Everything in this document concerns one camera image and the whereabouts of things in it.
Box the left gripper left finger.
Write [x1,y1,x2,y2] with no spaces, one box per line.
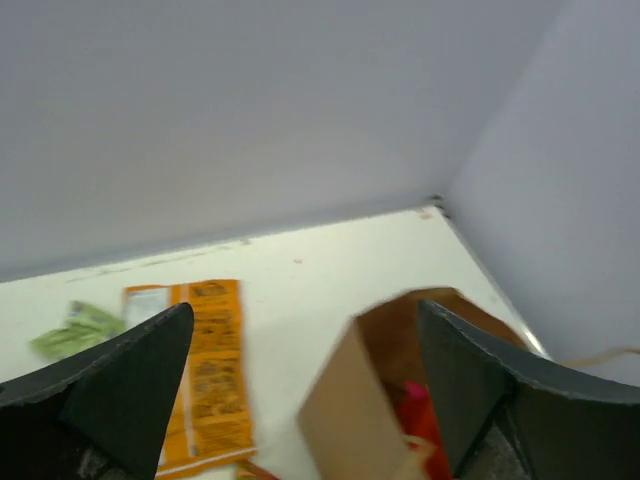
[1,303,194,479]

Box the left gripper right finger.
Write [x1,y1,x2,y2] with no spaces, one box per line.
[417,301,639,479]

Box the red and cream chip bag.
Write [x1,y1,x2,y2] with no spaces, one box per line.
[396,397,452,480]

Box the large pink cookie bag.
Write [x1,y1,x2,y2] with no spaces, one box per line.
[394,382,431,417]

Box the brown paper bag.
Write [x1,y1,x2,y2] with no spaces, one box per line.
[297,287,551,479]

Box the tall orange snack bag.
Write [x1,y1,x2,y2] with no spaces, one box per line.
[123,279,257,479]

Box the green snack packet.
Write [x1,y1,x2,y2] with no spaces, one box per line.
[29,301,126,362]

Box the small orange snack packet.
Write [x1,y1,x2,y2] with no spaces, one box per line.
[235,460,279,480]

